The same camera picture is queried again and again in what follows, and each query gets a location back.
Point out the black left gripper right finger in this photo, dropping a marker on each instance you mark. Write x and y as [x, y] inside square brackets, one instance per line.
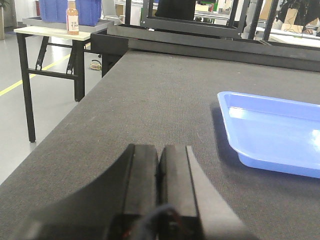
[204, 214]

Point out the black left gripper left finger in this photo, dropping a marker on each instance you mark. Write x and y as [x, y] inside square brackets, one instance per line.
[103, 209]

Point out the blue plastic tray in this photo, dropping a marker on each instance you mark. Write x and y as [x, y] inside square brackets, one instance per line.
[272, 134]

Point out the grey flat tray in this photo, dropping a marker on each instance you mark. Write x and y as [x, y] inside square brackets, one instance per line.
[37, 21]

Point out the white folding side table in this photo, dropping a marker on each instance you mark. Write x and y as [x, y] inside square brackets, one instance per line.
[76, 64]

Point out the blue storage crate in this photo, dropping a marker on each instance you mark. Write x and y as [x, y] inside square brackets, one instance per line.
[89, 11]

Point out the orange drink bottle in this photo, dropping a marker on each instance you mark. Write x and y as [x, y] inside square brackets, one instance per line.
[72, 18]

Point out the black metal frame rack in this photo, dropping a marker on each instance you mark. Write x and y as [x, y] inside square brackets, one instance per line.
[202, 40]

